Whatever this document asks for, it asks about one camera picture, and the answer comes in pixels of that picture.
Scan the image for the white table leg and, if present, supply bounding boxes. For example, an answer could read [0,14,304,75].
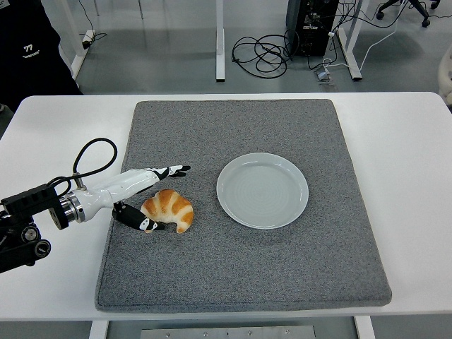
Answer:
[355,315,376,339]
[88,312,111,339]

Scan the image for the white desk leg with foot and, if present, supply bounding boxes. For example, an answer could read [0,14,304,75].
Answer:
[337,0,364,82]

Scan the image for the grey metal plate with screws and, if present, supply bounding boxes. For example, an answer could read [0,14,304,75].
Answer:
[140,325,316,339]

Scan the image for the black cloth with white print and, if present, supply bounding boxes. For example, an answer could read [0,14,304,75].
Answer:
[0,0,85,112]

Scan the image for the black computer tower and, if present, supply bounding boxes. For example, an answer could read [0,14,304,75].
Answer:
[285,0,340,58]

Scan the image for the pale grey round plate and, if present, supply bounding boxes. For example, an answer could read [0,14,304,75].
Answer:
[216,152,310,231]

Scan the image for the black coiled floor cable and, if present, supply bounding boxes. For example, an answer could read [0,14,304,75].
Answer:
[232,30,301,78]

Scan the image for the metal floor socket box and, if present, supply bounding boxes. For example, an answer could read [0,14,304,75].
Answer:
[313,69,335,85]

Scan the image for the white desk leg straight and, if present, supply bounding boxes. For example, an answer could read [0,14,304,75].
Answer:
[215,0,226,84]

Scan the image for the white desk leg slanted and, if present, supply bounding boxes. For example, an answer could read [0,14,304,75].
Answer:
[56,0,97,81]

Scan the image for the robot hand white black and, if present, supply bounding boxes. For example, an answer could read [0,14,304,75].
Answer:
[72,164,192,232]

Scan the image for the white floor cable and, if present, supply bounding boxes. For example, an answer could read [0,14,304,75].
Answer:
[321,0,400,71]

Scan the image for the croissant bread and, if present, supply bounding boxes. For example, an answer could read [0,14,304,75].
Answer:
[140,189,195,234]

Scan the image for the grey fabric mat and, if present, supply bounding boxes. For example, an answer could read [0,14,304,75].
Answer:
[94,99,393,314]

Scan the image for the black office chair base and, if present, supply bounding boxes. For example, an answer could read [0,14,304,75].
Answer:
[376,0,442,28]

